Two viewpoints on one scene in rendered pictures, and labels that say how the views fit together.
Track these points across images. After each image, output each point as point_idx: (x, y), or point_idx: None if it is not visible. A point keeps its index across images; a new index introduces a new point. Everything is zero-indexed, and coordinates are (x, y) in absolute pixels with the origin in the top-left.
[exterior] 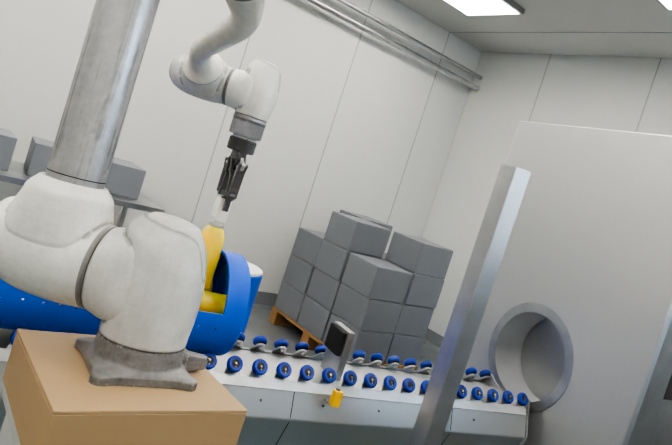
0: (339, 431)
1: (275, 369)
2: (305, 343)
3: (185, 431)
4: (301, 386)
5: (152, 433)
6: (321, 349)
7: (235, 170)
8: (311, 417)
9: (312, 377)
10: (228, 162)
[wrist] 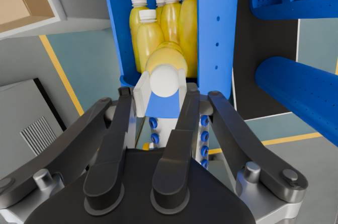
0: None
1: (174, 121)
2: (202, 154)
3: None
4: (153, 131)
5: None
6: (200, 163)
7: (55, 154)
8: (151, 130)
9: (152, 140)
10: (160, 159)
